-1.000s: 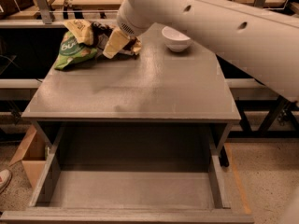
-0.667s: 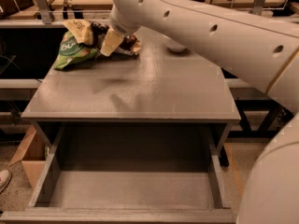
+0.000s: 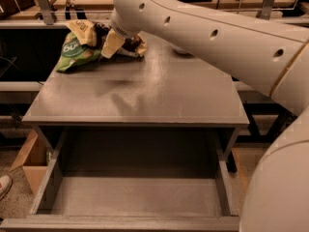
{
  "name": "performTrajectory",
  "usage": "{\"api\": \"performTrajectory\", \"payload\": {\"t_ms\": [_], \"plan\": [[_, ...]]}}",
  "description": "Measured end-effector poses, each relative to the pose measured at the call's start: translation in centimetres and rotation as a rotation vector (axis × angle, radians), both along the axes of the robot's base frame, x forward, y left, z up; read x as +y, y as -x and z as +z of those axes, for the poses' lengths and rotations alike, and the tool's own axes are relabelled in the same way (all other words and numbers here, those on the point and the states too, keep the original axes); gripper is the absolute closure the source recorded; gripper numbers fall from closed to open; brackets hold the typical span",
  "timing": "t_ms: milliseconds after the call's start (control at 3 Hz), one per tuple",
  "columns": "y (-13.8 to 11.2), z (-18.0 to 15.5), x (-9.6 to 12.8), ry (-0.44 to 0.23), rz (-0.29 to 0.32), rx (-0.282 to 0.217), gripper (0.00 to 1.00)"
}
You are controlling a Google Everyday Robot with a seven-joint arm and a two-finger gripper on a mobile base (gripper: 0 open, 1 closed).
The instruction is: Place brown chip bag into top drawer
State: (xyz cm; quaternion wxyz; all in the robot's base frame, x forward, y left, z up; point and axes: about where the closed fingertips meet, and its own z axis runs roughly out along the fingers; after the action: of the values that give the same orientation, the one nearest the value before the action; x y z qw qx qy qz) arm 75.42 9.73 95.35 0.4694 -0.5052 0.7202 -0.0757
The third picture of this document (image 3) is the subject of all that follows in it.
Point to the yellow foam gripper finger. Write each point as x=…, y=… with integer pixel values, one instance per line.
x=112, y=44

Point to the brown chip bag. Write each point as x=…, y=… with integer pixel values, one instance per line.
x=103, y=38

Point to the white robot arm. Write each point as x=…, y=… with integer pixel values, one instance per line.
x=270, y=57

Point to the green chip bag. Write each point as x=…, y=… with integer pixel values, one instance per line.
x=74, y=53

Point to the open grey top drawer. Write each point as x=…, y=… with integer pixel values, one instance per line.
x=133, y=181

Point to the white bowl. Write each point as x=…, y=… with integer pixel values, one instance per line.
x=179, y=50

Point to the grey cabinet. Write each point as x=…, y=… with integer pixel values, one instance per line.
x=163, y=89

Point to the cardboard box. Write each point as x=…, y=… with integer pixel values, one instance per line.
x=31, y=158

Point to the white red shoe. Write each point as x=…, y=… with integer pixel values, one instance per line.
x=5, y=185

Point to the left metal bracket post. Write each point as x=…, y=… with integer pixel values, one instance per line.
x=48, y=16

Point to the metal bracket post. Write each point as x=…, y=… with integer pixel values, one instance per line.
x=48, y=16
x=265, y=11

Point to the right metal bracket post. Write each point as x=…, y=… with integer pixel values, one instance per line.
x=265, y=11

